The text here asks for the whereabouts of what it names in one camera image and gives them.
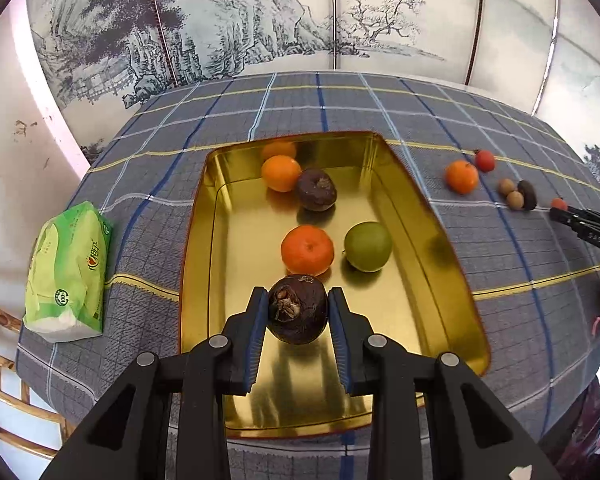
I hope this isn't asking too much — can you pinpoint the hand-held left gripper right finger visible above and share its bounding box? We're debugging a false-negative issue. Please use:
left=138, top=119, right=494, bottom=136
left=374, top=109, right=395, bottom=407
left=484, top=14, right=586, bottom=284
left=328, top=287, right=563, bottom=480

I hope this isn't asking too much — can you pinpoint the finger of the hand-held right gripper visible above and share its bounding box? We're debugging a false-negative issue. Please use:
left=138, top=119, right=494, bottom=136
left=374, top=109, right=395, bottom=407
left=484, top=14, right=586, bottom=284
left=572, top=225, right=600, bottom=253
left=549, top=206, right=600, bottom=231

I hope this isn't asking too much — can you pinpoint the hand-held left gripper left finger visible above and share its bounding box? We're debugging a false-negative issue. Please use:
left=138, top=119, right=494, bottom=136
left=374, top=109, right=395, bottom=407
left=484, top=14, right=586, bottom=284
left=40, top=286, right=271, bottom=480

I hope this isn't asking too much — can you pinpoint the large dark brown fruit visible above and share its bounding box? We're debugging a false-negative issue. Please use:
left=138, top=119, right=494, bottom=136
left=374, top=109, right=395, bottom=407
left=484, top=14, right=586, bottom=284
left=295, top=168, right=338, bottom=212
left=266, top=275, right=329, bottom=346

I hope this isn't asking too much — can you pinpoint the small dark brown fruit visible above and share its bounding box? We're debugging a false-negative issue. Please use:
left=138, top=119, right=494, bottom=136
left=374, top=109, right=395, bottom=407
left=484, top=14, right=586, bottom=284
left=517, top=180, right=538, bottom=211

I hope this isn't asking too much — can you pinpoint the orange mandarin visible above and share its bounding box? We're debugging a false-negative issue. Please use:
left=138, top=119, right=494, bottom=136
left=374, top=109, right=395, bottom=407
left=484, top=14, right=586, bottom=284
left=445, top=160, right=480, bottom=195
left=280, top=225, right=335, bottom=277
left=261, top=155, right=302, bottom=193

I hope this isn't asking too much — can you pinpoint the green round fruit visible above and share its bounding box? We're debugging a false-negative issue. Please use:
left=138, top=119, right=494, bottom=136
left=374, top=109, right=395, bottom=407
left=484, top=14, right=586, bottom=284
left=343, top=221, right=394, bottom=273

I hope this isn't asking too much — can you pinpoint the red and gold tin box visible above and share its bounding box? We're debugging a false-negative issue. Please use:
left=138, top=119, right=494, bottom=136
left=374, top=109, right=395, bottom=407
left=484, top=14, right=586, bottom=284
left=179, top=131, right=492, bottom=441

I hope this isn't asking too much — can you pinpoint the green tissue pack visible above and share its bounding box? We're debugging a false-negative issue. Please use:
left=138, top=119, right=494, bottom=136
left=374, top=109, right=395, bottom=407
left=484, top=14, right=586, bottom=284
left=22, top=201, right=113, bottom=343

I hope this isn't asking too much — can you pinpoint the grey plaid tablecloth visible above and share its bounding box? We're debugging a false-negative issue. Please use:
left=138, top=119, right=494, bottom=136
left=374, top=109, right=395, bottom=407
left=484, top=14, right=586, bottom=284
left=15, top=71, right=600, bottom=480

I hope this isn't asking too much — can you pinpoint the wooden chair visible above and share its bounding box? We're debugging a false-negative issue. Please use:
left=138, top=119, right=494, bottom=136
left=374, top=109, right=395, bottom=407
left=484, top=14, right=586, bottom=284
left=0, top=297, right=76, bottom=461

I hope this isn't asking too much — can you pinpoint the landscape painted folding screen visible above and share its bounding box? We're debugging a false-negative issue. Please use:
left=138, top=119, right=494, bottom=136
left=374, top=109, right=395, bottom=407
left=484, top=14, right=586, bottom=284
left=25, top=0, right=600, bottom=191

